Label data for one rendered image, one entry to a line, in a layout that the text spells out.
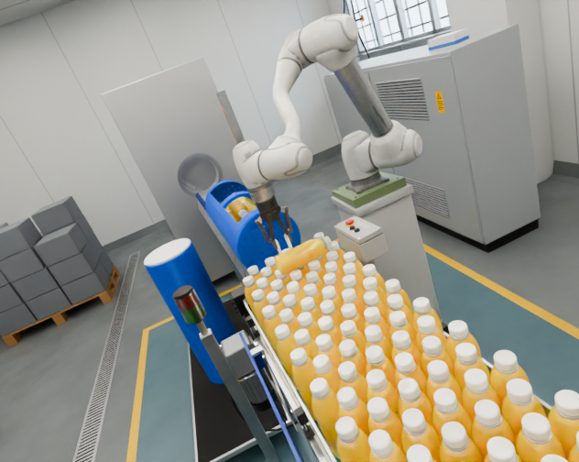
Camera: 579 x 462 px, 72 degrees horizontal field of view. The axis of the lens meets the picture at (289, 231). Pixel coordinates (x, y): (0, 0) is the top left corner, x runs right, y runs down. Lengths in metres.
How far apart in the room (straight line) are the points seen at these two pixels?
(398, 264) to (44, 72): 5.76
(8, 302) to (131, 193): 2.46
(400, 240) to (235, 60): 5.10
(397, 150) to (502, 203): 1.49
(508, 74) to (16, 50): 5.98
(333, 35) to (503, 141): 1.80
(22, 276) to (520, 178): 4.83
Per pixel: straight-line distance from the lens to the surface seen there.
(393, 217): 2.04
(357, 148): 1.96
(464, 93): 2.85
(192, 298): 1.19
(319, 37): 1.60
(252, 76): 6.75
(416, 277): 2.24
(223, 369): 1.33
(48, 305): 5.27
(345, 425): 0.84
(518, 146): 3.19
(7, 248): 5.11
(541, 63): 4.07
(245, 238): 1.64
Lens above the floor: 1.73
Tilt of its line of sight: 22 degrees down
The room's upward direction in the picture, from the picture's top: 21 degrees counter-clockwise
